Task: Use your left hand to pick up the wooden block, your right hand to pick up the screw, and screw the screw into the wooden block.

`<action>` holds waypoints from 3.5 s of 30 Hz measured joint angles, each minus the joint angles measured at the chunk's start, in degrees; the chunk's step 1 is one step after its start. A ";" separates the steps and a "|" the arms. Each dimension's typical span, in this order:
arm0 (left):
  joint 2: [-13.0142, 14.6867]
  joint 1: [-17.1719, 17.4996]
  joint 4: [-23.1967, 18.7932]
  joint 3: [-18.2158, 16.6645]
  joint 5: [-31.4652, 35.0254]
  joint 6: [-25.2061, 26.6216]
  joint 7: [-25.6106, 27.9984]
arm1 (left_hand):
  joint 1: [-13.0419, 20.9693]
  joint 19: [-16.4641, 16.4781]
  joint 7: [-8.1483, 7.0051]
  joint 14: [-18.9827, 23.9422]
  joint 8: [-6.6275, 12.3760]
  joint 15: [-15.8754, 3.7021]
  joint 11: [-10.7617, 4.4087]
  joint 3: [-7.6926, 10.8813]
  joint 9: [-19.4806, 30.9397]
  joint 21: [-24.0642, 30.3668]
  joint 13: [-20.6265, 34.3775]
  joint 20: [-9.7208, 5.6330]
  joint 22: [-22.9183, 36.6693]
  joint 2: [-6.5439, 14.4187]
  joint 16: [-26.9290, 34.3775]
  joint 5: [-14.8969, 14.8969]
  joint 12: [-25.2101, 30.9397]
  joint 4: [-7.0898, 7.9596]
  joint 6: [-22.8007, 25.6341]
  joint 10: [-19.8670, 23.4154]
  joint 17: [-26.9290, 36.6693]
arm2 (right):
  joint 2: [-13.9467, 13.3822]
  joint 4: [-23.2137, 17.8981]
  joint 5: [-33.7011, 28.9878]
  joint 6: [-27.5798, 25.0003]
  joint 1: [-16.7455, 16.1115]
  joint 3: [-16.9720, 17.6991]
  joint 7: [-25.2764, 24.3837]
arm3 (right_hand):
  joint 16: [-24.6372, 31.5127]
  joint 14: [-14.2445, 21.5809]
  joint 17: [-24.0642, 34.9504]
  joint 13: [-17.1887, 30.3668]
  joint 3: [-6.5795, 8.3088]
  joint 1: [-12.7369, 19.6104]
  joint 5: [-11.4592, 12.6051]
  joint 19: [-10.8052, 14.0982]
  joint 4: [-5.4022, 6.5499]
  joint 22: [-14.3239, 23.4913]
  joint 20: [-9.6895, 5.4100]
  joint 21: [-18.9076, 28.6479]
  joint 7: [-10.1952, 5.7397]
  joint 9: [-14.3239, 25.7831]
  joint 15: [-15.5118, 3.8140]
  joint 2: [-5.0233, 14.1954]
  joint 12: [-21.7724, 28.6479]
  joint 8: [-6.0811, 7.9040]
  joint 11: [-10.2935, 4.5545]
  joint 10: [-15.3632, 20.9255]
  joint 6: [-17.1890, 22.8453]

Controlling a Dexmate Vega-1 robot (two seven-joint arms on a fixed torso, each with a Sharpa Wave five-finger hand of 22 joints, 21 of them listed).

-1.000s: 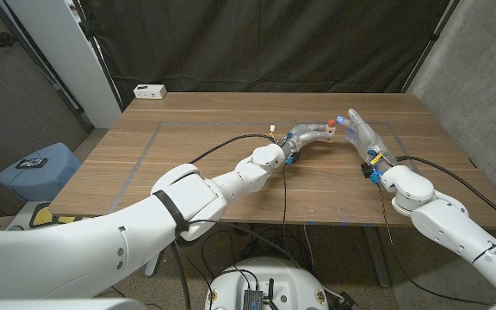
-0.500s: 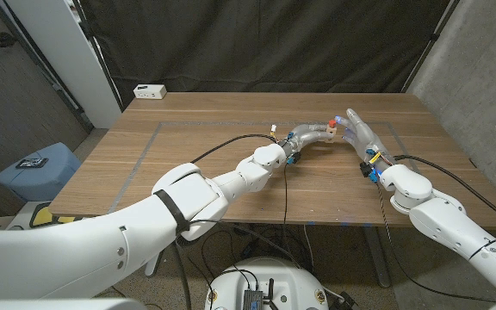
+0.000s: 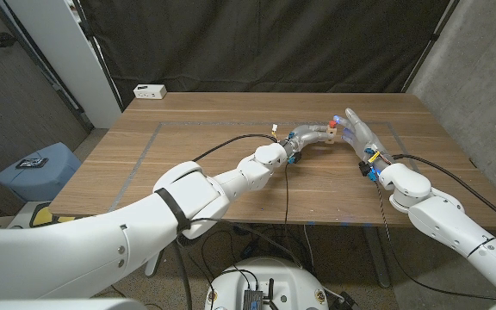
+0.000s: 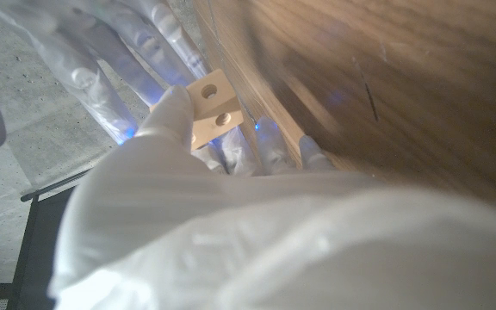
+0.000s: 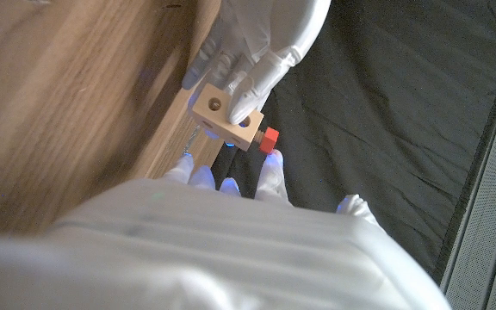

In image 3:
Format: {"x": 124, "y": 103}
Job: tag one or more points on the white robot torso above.
{"x": 291, "y": 284}

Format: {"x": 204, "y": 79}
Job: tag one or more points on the small wooden block with holes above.
{"x": 331, "y": 134}

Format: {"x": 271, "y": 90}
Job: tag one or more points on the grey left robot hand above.
{"x": 310, "y": 135}

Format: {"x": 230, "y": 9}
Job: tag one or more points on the white table leg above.
{"x": 152, "y": 264}

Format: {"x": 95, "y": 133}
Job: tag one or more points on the grey table leg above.
{"x": 379, "y": 267}

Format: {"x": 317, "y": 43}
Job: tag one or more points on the black metal rail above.
{"x": 58, "y": 88}

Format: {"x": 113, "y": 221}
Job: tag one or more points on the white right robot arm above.
{"x": 437, "y": 215}

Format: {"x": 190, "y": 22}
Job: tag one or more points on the white power strip box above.
{"x": 150, "y": 91}

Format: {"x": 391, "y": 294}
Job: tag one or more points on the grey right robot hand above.
{"x": 364, "y": 135}

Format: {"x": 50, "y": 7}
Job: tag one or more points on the black smartphone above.
{"x": 32, "y": 163}

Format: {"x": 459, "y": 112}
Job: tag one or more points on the black backdrop curtain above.
{"x": 265, "y": 43}

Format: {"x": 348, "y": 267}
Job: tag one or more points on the blue plastic stool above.
{"x": 37, "y": 181}

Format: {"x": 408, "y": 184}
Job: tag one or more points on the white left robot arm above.
{"x": 231, "y": 181}

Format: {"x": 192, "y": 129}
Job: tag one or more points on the white wall panel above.
{"x": 67, "y": 56}

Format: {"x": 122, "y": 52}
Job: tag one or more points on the white board yellow black marking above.
{"x": 41, "y": 215}

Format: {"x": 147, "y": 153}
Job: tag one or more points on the black plug beside torso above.
{"x": 346, "y": 301}

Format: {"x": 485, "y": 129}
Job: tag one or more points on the black backdrop stand pole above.
{"x": 435, "y": 36}
{"x": 98, "y": 51}

